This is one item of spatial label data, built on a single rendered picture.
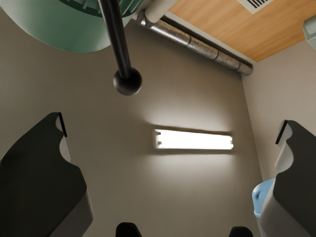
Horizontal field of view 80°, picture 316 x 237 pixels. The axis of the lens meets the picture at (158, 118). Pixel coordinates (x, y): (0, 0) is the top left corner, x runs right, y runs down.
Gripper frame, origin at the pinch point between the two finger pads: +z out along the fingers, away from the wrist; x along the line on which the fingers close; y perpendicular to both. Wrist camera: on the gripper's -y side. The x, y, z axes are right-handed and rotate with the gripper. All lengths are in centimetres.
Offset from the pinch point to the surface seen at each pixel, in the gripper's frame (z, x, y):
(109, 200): 81, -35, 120
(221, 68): 287, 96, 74
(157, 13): 196, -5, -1
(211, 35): 251, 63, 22
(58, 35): 14.1, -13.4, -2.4
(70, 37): 14.5, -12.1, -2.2
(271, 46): 279, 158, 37
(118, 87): 9.7, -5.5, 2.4
